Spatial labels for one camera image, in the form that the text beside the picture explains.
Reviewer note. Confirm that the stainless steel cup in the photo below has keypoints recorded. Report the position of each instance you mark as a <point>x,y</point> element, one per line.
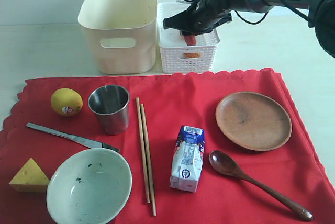
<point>110,103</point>

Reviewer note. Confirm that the pale green ceramic bowl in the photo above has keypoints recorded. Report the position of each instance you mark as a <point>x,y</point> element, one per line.
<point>92,186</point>

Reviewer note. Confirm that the yellow cheese wedge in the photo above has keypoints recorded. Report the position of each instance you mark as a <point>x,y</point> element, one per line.
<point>30,178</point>

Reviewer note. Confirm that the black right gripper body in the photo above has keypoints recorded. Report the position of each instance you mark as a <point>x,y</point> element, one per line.
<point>209,14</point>

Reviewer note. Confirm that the white perforated plastic basket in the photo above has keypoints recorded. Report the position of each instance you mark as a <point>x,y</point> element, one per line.
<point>172,44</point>

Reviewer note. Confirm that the dark wooden spoon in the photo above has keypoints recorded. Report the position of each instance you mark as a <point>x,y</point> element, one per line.
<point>225,165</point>

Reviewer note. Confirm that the round brown wooden plate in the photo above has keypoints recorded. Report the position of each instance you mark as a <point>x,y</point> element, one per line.
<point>253,121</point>

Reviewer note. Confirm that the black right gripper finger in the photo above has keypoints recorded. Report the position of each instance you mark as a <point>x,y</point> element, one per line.
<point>192,33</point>
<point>180,21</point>

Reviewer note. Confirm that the orange fried nugget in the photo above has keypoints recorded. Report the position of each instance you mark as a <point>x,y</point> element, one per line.
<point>191,55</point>

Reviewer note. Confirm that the metal table knife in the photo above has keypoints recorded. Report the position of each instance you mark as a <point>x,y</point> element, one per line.
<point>80,140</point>

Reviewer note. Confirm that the red sausage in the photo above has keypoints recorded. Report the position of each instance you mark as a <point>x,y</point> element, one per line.
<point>190,40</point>

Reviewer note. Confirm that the small milk carton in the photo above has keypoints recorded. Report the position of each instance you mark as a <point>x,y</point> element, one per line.
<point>187,160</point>

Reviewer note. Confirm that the cream plastic tub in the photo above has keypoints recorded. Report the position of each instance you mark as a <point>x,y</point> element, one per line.
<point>121,34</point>

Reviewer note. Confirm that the left wooden chopstick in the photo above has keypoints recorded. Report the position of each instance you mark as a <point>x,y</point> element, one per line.
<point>143,151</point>

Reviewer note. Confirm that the yellow lemon with sticker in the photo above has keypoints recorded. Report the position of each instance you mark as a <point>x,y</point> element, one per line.
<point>66,102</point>

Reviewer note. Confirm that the red scalloped table cloth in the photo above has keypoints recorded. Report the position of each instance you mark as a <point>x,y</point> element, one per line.
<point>170,101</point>

